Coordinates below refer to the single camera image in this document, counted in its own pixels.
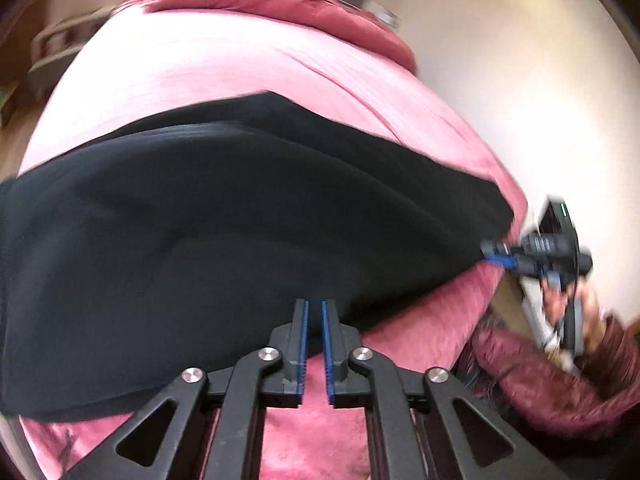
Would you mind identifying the black pants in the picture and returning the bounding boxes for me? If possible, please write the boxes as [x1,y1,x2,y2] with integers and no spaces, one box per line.
[1,93,514,419]

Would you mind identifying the white bedside shelf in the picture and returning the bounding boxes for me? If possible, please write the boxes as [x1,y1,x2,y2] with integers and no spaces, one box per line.
[27,6,115,101]

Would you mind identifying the maroon puffer jacket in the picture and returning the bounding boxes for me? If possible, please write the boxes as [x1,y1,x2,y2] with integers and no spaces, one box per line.
[454,316,639,441]

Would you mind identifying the person's right hand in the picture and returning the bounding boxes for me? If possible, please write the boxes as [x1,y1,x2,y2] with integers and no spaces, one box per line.
[540,278,608,356]

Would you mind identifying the dark pink duvet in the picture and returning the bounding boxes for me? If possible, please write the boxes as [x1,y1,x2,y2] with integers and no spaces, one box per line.
[142,0,418,74]

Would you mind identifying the pink fleece bed sheet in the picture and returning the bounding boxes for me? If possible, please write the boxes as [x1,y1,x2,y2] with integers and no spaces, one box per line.
[18,6,527,479]

